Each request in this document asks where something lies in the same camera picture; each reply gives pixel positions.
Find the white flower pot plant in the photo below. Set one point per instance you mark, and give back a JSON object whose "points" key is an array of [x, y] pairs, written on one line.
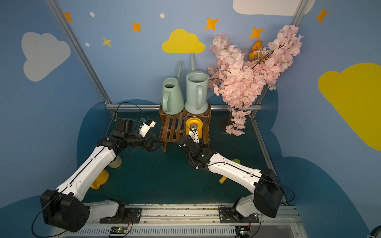
{"points": [[116, 163]]}

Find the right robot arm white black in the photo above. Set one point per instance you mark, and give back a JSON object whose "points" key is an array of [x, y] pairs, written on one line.
{"points": [[265, 187]]}

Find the large light blue watering can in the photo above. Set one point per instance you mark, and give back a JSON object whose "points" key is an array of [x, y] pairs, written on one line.
{"points": [[196, 90]]}

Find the aluminium back rail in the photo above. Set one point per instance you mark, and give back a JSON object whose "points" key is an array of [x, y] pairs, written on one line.
{"points": [[125, 106]]}

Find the circuit board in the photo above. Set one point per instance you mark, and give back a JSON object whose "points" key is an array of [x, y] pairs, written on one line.
{"points": [[242, 232], [118, 231]]}

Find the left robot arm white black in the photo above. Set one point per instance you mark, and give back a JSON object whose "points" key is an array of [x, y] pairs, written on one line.
{"points": [[63, 207]]}

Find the left circuit board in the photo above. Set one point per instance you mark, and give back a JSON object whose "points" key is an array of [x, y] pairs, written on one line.
{"points": [[118, 231]]}

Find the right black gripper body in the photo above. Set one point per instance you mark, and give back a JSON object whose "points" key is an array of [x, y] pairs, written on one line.
{"points": [[184, 143]]}

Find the small yellow watering can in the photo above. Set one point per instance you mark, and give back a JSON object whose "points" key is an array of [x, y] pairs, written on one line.
{"points": [[196, 121]]}

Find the right circuit board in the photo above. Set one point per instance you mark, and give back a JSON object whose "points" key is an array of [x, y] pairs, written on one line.
{"points": [[242, 232]]}

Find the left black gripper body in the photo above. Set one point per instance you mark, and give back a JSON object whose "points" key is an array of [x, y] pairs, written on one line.
{"points": [[151, 141]]}

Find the yellow watering can at left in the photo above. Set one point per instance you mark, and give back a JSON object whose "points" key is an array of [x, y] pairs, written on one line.
{"points": [[100, 180]]}

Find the aluminium front rail frame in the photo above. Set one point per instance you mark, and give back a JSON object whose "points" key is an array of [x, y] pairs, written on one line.
{"points": [[192, 221]]}

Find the brown wooden slatted shelf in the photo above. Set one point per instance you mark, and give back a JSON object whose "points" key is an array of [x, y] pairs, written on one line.
{"points": [[173, 126]]}

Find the green watering can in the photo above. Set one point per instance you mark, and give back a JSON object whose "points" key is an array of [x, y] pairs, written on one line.
{"points": [[172, 101]]}

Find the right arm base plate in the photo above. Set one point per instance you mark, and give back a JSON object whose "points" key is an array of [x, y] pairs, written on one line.
{"points": [[229, 215]]}

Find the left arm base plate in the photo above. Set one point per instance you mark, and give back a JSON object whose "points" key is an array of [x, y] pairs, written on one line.
{"points": [[131, 214]]}

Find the pink cherry blossom tree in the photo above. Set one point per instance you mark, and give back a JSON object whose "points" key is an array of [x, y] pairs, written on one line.
{"points": [[240, 77]]}

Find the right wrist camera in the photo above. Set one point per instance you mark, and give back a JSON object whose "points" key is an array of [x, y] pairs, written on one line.
{"points": [[194, 133]]}

